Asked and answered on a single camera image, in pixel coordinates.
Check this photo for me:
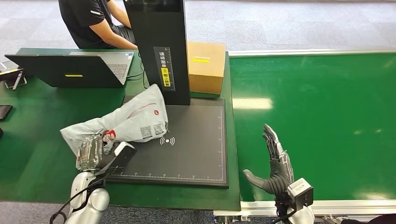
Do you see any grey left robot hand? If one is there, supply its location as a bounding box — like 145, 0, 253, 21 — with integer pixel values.
76, 134, 121, 173

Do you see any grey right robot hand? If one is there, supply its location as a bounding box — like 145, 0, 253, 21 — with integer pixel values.
242, 123, 295, 196

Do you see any white plastic package red print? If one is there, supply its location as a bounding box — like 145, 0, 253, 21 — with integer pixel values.
59, 84, 170, 157

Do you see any black weighing device platform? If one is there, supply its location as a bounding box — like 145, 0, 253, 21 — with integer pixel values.
105, 95, 230, 189

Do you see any black weighing device column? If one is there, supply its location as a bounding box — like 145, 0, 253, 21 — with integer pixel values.
123, 0, 191, 106

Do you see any dark grey open laptop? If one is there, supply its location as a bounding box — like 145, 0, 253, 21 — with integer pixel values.
4, 51, 135, 88

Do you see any flat black phone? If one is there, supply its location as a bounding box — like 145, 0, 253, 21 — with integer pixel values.
0, 105, 14, 121

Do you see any phone on metal stand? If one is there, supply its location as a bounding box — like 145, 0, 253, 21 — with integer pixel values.
0, 67, 28, 91

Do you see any brown cardboard box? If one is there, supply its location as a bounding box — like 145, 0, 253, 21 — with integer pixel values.
187, 41, 227, 96

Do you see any person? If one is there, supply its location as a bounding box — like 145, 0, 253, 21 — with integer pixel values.
57, 0, 139, 50

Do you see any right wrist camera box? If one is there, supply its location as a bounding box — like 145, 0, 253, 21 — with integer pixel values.
287, 177, 314, 211

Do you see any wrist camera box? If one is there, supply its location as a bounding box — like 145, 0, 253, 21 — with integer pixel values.
287, 177, 314, 211
103, 141, 138, 175

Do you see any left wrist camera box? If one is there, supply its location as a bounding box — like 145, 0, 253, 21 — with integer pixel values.
103, 141, 138, 175

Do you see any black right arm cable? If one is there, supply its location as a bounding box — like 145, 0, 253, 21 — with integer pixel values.
270, 201, 297, 224

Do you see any green conveyor belt with frame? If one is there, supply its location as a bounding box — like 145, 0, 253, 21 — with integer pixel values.
213, 48, 396, 224

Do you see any black cable behind column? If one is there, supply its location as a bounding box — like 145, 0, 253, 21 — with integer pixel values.
126, 52, 151, 90

